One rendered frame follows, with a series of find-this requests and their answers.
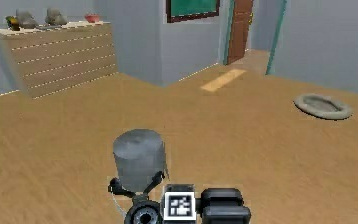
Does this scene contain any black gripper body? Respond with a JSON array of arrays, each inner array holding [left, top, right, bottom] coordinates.
[[123, 193, 164, 224]]

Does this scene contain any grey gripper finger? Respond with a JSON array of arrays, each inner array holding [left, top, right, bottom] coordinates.
[[107, 177, 137, 199], [142, 170, 166, 196]]

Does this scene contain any giant grey paper roll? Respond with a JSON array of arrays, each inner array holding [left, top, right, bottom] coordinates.
[[112, 128, 170, 193]]

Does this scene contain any light wooden chest of drawers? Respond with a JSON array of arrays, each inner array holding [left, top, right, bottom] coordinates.
[[0, 20, 119, 100]]

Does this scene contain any red bowl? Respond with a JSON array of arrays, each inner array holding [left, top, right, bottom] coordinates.
[[84, 12, 102, 24]]

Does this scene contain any brown wooden room door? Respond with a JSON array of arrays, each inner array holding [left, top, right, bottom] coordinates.
[[226, 0, 255, 66]]

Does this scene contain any grey stone lump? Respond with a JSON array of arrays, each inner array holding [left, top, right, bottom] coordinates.
[[44, 7, 68, 27], [15, 8, 39, 30]]

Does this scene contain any grey round pet bed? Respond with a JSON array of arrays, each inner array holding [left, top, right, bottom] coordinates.
[[293, 92, 354, 121]]

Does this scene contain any green and yellow ornament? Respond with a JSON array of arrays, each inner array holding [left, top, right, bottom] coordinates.
[[4, 15, 21, 32]]

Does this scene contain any green picture in dark frame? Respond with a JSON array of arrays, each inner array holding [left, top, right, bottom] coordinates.
[[165, 0, 222, 24]]

